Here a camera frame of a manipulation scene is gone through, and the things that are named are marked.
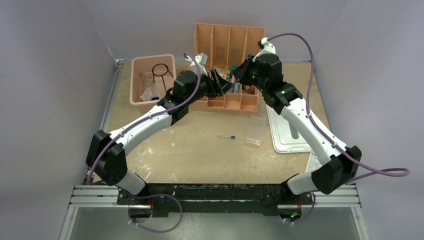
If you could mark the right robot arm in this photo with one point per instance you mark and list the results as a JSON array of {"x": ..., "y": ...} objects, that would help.
[{"x": 334, "y": 155}]

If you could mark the marker pen pack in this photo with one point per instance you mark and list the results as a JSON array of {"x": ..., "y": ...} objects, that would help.
[{"x": 248, "y": 89}]

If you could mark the white plastic lid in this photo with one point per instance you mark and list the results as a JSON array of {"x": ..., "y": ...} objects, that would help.
[{"x": 281, "y": 134}]

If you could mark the blue-capped test tube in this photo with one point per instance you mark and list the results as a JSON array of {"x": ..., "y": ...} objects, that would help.
[
  {"x": 226, "y": 136},
  {"x": 232, "y": 75}
]

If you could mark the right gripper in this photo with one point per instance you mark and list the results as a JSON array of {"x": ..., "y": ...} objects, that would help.
[{"x": 251, "y": 62}]

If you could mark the black tripod ring stand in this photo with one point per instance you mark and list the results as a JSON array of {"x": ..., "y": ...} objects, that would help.
[{"x": 163, "y": 77}]

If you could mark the blue eraser block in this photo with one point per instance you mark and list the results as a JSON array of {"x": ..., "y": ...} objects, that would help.
[{"x": 236, "y": 88}]

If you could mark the pink plastic bin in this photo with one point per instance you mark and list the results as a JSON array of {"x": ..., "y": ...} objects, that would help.
[{"x": 144, "y": 65}]

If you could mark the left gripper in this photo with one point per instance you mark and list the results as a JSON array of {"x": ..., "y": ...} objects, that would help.
[{"x": 217, "y": 86}]

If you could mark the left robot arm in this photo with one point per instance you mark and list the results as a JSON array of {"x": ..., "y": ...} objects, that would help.
[{"x": 108, "y": 151}]

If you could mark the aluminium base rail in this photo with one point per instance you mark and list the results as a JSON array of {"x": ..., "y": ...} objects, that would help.
[{"x": 160, "y": 199}]

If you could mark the white plastic packet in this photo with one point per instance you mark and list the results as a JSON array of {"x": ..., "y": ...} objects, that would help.
[{"x": 148, "y": 94}]

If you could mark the pink file organizer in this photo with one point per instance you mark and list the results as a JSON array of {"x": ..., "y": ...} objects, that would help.
[{"x": 227, "y": 46}]

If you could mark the clear test tube rack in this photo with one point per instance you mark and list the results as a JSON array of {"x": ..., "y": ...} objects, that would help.
[{"x": 255, "y": 131}]

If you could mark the small glass beaker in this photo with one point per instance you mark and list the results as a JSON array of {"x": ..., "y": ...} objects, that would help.
[{"x": 146, "y": 80}]

